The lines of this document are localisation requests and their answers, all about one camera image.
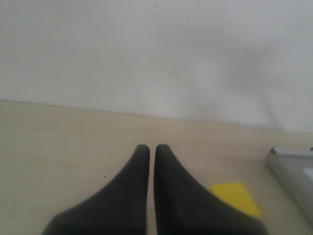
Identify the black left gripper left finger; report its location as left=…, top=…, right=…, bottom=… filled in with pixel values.
left=43, top=144, right=150, bottom=235

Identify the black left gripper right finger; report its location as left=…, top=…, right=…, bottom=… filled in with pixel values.
left=154, top=144, right=268, bottom=235

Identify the yellow cube block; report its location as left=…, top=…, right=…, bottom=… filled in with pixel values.
left=211, top=183, right=262, bottom=219

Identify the grey metal tray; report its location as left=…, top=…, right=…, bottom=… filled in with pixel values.
left=265, top=147, right=313, bottom=224

